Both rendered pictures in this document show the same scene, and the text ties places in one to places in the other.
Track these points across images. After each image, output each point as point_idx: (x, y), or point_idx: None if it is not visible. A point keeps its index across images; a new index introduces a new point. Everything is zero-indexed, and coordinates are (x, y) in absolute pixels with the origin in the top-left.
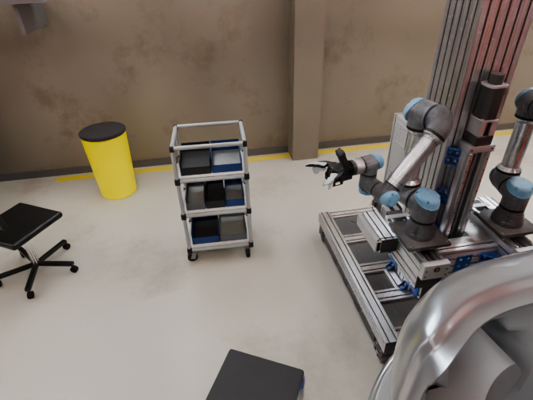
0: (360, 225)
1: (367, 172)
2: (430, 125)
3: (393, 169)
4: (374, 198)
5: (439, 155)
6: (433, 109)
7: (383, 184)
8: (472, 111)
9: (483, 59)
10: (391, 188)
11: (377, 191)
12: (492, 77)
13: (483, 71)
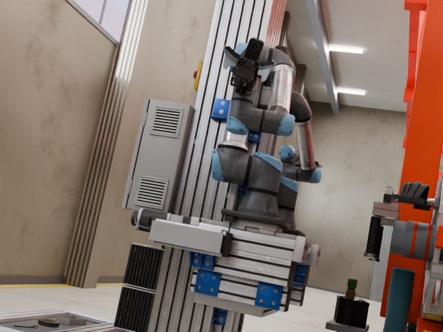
0: (164, 235)
1: (250, 95)
2: (281, 60)
3: (151, 174)
4: (142, 212)
5: None
6: (274, 49)
7: (274, 109)
8: (262, 84)
9: (271, 31)
10: (286, 112)
11: (274, 114)
12: (281, 48)
13: (269, 43)
